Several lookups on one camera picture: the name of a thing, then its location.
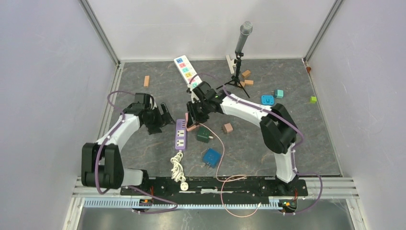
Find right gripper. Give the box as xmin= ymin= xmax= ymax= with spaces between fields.
xmin=187 ymin=100 xmax=211 ymax=128

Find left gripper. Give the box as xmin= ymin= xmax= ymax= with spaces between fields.
xmin=144 ymin=103 xmax=176 ymax=135

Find pink charger plug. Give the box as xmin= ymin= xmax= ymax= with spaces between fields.
xmin=186 ymin=124 xmax=200 ymax=132

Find brown charger plug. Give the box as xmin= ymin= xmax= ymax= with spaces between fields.
xmin=222 ymin=123 xmax=234 ymax=134

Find purple USB power strip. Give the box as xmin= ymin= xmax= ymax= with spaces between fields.
xmin=174 ymin=119 xmax=187 ymax=151

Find pink cube socket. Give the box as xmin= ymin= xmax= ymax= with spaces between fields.
xmin=185 ymin=113 xmax=189 ymax=126

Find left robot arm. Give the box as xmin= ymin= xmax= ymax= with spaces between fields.
xmin=81 ymin=93 xmax=175 ymax=195

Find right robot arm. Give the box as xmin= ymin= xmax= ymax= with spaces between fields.
xmin=187 ymin=81 xmax=302 ymax=196

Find teal plug adapter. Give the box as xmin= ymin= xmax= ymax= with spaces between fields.
xmin=273 ymin=89 xmax=284 ymax=99

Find dark green cube socket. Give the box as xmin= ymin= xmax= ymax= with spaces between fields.
xmin=196 ymin=126 xmax=214 ymax=143

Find black tripod stand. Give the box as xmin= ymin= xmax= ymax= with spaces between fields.
xmin=217 ymin=53 xmax=250 ymax=98

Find left wooden block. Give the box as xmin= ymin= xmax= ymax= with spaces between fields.
xmin=143 ymin=75 xmax=150 ymax=88

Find wooden block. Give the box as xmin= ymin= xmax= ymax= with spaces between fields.
xmin=143 ymin=75 xmax=150 ymax=88
xmin=241 ymin=70 xmax=251 ymax=79
xmin=244 ymin=80 xmax=254 ymax=86

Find lower wooden block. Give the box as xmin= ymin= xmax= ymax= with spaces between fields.
xmin=244 ymin=80 xmax=254 ymax=86

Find white multicolour power strip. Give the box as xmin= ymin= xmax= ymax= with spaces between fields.
xmin=173 ymin=55 xmax=202 ymax=90

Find upper wooden block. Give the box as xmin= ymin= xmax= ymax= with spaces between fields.
xmin=241 ymin=70 xmax=251 ymax=79

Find blue cube socket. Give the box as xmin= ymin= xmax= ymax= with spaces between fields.
xmin=202 ymin=148 xmax=221 ymax=168

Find blue flat adapter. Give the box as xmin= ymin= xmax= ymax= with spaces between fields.
xmin=261 ymin=95 xmax=275 ymax=106

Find grey microphone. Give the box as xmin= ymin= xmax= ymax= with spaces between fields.
xmin=235 ymin=21 xmax=253 ymax=53

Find small green cube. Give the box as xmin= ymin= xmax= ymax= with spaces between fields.
xmin=309 ymin=96 xmax=317 ymax=104

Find white bracket piece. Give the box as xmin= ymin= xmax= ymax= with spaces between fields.
xmin=226 ymin=55 xmax=237 ymax=75

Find white coiled power cord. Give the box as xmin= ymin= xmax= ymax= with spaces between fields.
xmin=170 ymin=151 xmax=189 ymax=192

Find pink charging cable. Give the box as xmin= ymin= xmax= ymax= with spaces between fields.
xmin=198 ymin=124 xmax=263 ymax=219

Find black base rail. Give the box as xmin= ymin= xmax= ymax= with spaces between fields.
xmin=138 ymin=176 xmax=308 ymax=205

